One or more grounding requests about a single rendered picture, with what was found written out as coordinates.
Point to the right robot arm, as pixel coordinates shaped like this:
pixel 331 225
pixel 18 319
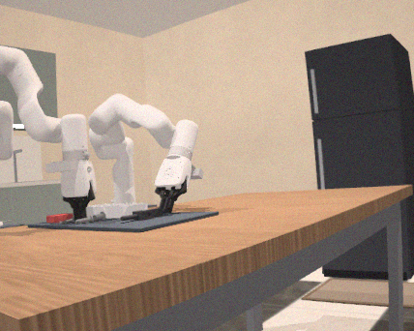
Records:
pixel 71 129

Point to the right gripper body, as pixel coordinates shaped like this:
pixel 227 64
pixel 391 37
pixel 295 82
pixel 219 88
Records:
pixel 75 183

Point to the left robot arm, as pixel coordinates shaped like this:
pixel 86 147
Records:
pixel 115 145

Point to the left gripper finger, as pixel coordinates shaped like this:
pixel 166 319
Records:
pixel 173 195
pixel 164 193

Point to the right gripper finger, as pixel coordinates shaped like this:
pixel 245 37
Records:
pixel 83 203
pixel 73 201

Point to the red rectangular block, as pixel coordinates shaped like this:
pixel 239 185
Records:
pixel 58 218

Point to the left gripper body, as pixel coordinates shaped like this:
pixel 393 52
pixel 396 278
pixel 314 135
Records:
pixel 173 172

